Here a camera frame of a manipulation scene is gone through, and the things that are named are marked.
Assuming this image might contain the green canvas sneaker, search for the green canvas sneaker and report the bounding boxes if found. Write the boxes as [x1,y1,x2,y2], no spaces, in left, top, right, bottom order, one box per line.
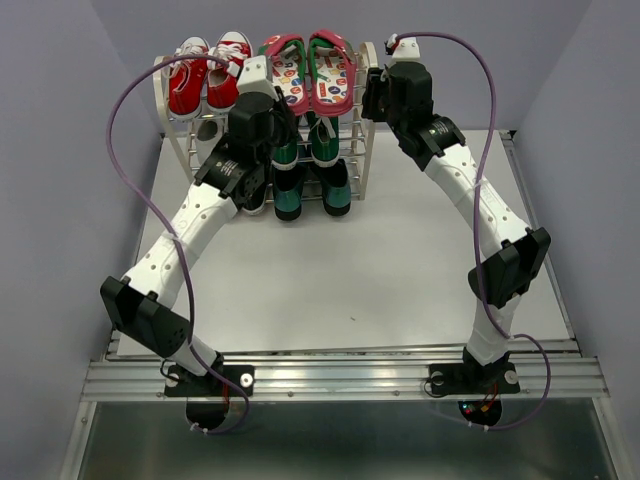
[306,111,340,168]
[271,133,301,171]

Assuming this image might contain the pink flip flop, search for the pink flip flop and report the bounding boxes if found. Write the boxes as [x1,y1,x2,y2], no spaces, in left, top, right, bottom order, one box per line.
[307,29,357,117]
[259,34,310,117]

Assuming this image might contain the dark green loafer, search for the dark green loafer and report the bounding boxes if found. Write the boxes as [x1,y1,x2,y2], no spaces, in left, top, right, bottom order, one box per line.
[272,165,306,221]
[311,159,352,217]

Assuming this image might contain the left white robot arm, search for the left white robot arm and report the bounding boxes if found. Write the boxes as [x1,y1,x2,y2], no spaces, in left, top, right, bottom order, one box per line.
[100,88,296,394]

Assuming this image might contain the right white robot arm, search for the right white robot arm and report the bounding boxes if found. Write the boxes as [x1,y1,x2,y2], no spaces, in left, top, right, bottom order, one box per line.
[362,62,551,397]

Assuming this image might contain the cream metal shoe shelf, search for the cream metal shoe shelf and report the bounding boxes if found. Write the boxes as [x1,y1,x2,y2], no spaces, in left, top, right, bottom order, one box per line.
[152,41,378,200]

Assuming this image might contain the left white leather sneaker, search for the left white leather sneaker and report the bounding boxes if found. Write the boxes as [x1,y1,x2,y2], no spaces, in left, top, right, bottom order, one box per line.
[195,118,226,165]

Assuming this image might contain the right black canvas sneaker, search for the right black canvas sneaker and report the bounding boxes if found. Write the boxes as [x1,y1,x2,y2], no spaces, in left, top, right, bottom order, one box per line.
[242,178,267,216]

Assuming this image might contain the left red canvas sneaker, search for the left red canvas sneaker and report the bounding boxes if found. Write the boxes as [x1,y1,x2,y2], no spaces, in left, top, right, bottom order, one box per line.
[167,36,209,120]

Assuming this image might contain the red canvas sneaker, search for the red canvas sneaker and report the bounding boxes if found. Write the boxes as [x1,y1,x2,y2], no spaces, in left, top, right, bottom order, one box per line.
[167,36,209,120]
[206,31,252,111]

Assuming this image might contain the right red canvas sneaker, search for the right red canvas sneaker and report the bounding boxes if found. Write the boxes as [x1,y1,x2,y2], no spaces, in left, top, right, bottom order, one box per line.
[206,31,252,111]

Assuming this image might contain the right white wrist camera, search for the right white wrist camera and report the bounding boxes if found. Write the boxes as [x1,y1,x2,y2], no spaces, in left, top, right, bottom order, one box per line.
[385,34,421,67]

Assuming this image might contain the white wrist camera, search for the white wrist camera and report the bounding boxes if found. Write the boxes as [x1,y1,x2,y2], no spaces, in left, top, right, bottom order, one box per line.
[385,34,421,67]
[227,55,277,99]

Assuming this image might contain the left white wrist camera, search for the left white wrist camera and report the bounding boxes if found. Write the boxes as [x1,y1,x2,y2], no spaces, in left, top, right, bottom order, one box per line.
[227,55,277,99]

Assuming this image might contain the aluminium mounting rail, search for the aluminium mounting rail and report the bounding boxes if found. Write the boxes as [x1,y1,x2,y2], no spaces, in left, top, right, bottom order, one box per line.
[81,341,610,403]

